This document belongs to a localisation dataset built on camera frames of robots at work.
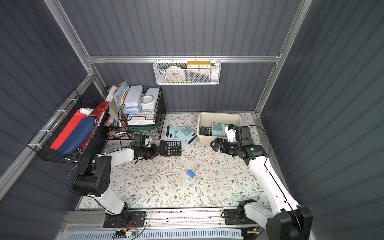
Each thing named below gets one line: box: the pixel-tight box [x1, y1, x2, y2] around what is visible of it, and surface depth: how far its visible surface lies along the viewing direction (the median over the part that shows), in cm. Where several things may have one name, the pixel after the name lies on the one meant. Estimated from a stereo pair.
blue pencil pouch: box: [58, 116, 98, 156], surface depth 70 cm
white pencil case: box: [123, 85, 144, 110], surface depth 98 cm
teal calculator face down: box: [211, 122, 228, 137], surface depth 101 cm
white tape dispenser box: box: [140, 88, 160, 110], surface depth 98 cm
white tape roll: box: [165, 66, 186, 82], surface depth 86 cm
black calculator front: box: [199, 126, 213, 136], surface depth 104 cm
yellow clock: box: [187, 60, 212, 69], surface depth 90 cm
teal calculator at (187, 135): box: [175, 125, 199, 145], surface depth 106 cm
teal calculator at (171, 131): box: [164, 125, 184, 140], surface depth 107 cm
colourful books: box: [112, 79, 130, 114], surface depth 96 cm
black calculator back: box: [159, 140, 182, 157], surface depth 101 cm
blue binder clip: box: [186, 164, 201, 179], surface depth 91 cm
